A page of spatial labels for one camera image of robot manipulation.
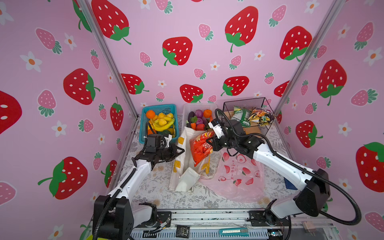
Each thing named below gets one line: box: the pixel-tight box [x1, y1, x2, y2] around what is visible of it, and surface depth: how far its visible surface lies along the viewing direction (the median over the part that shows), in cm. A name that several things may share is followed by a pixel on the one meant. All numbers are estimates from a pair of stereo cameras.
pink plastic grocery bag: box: [198, 150, 266, 204], surface depth 86 cm
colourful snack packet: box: [247, 107, 274, 127], surface depth 91 cm
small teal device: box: [218, 227, 250, 237], surface depth 72 cm
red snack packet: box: [189, 131, 215, 167], surface depth 79 cm
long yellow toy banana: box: [153, 118, 176, 132], surface depth 106 cm
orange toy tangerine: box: [146, 110, 156, 119], surface depth 114 cm
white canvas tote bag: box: [168, 126, 212, 192], surface depth 82 cm
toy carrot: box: [190, 122, 197, 131], surface depth 109 cm
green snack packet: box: [231, 105, 252, 128], surface depth 95 cm
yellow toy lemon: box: [158, 118, 167, 126], surface depth 109 cm
